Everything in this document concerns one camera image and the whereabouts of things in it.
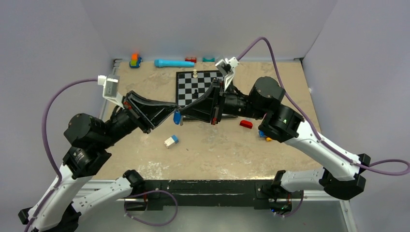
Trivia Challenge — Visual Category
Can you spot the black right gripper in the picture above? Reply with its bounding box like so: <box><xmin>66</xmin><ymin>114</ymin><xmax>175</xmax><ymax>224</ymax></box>
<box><xmin>180</xmin><ymin>79</ymin><xmax>266</xmax><ymax>126</ymax></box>

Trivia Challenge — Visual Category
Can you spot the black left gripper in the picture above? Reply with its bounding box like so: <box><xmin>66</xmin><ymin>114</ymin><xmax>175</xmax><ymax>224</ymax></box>
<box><xmin>98</xmin><ymin>88</ymin><xmax>178</xmax><ymax>147</ymax></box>

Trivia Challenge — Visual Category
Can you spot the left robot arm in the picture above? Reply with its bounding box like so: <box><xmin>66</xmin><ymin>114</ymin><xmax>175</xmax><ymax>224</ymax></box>
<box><xmin>18</xmin><ymin>91</ymin><xmax>178</xmax><ymax>232</ymax></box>

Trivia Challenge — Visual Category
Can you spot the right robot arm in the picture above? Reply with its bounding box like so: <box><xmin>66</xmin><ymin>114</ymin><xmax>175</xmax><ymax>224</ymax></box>
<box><xmin>180</xmin><ymin>58</ymin><xmax>370</xmax><ymax>200</ymax></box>

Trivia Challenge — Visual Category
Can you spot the black white chessboard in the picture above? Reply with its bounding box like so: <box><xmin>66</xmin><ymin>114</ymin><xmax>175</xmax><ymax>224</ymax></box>
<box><xmin>176</xmin><ymin>70</ymin><xmax>236</xmax><ymax>121</ymax></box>

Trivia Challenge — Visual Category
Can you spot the teal round tape roll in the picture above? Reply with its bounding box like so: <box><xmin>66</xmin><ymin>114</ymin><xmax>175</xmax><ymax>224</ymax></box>
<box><xmin>202</xmin><ymin>56</ymin><xmax>215</xmax><ymax>62</ymax></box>

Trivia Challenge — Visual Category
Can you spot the red toy block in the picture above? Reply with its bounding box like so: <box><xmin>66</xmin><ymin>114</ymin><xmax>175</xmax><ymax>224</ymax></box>
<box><xmin>185</xmin><ymin>57</ymin><xmax>197</xmax><ymax>63</ymax></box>

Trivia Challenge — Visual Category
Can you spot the orange green blue toy stack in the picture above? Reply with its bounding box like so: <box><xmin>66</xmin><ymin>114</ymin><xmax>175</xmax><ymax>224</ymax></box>
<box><xmin>129</xmin><ymin>53</ymin><xmax>142</xmax><ymax>69</ymax></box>

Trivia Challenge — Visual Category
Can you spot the light blue flashlight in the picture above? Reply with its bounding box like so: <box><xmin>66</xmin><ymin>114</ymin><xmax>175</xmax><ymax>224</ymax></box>
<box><xmin>154</xmin><ymin>59</ymin><xmax>195</xmax><ymax>68</ymax></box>

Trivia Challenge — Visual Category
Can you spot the white blue toy block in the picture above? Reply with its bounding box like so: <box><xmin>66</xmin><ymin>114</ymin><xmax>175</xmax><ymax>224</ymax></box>
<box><xmin>164</xmin><ymin>135</ymin><xmax>179</xmax><ymax>148</ymax></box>

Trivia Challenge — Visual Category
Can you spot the grey red toy hammer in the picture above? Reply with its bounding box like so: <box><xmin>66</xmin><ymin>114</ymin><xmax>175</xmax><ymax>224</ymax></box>
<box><xmin>239</xmin><ymin>120</ymin><xmax>253</xmax><ymax>129</ymax></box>

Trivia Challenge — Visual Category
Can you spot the colourful toy block car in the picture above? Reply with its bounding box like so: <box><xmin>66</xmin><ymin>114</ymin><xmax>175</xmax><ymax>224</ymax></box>
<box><xmin>258</xmin><ymin>130</ymin><xmax>272</xmax><ymax>142</ymax></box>

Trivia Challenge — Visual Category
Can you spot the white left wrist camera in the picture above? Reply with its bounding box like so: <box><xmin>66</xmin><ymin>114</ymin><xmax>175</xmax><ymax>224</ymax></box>
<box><xmin>97</xmin><ymin>74</ymin><xmax>124</xmax><ymax>108</ymax></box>

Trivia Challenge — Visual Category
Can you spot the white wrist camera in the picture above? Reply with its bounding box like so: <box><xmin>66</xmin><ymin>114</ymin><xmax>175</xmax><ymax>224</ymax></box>
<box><xmin>97</xmin><ymin>74</ymin><xmax>124</xmax><ymax>108</ymax></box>
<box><xmin>214</xmin><ymin>57</ymin><xmax>239</xmax><ymax>90</ymax></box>

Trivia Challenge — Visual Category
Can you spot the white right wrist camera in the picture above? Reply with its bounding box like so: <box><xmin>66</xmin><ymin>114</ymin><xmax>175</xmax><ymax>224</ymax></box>
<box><xmin>214</xmin><ymin>57</ymin><xmax>239</xmax><ymax>90</ymax></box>

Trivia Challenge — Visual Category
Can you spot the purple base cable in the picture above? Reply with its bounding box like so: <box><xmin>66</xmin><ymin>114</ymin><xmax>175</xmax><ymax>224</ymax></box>
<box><xmin>124</xmin><ymin>188</ymin><xmax>178</xmax><ymax>227</ymax></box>

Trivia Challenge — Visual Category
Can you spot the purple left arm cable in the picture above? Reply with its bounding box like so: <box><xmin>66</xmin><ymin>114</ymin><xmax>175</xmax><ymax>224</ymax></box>
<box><xmin>24</xmin><ymin>79</ymin><xmax>100</xmax><ymax>232</ymax></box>

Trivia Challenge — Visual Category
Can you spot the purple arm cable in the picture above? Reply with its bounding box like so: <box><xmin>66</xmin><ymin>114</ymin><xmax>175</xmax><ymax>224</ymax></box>
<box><xmin>237</xmin><ymin>36</ymin><xmax>410</xmax><ymax>176</ymax></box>
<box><xmin>24</xmin><ymin>79</ymin><xmax>100</xmax><ymax>232</ymax></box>

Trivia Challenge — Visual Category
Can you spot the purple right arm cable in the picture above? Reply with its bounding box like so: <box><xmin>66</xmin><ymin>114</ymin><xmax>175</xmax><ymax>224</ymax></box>
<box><xmin>237</xmin><ymin>36</ymin><xmax>410</xmax><ymax>176</ymax></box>

